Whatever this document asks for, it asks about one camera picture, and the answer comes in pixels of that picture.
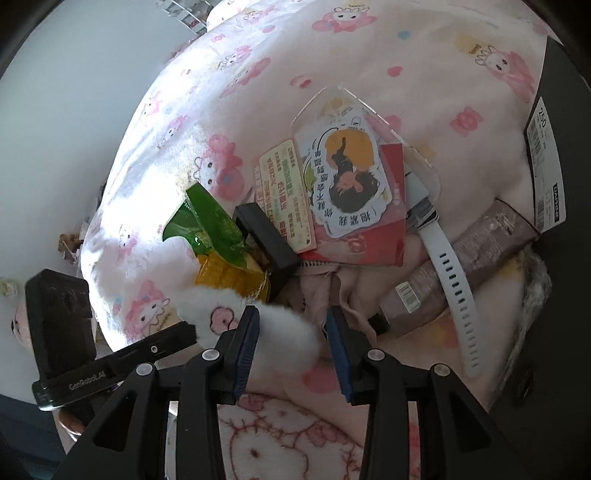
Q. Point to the pink plush toy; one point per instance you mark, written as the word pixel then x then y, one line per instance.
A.
pixel 22 325

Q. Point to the clear plastic sleeve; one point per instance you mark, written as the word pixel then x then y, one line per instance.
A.
pixel 369 110

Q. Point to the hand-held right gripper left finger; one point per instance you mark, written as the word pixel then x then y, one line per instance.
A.
pixel 244 355

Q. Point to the white fluffy plush toy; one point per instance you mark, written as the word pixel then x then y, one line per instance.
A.
pixel 277 332

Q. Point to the small plain black box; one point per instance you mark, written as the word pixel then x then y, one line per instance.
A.
pixel 265 233

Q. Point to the black shoe box container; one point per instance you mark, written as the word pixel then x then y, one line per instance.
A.
pixel 565 138

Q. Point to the red envelope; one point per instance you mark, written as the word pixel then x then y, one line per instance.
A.
pixel 374 244

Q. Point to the brown cosmetic tube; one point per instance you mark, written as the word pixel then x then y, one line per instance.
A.
pixel 494 235

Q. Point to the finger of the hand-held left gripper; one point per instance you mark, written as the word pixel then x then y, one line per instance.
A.
pixel 157 344

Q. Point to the crinkled clear plastic bag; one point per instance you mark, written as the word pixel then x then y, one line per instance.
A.
pixel 531 300

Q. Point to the pink tube with barcode label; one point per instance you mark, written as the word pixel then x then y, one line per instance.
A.
pixel 415 295

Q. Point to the pale pink cloth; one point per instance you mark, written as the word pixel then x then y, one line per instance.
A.
pixel 332 295

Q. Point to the pink cartoon printed blanket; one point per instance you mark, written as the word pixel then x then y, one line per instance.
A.
pixel 323 55

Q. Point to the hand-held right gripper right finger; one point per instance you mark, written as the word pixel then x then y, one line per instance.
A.
pixel 340 360

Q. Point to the cartoon figure sticker card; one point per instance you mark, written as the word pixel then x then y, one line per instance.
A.
pixel 344 180

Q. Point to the pink line-drawn fleece blanket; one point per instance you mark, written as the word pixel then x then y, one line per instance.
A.
pixel 277 443

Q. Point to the green and yellow snack packet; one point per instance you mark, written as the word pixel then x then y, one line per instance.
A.
pixel 217 244

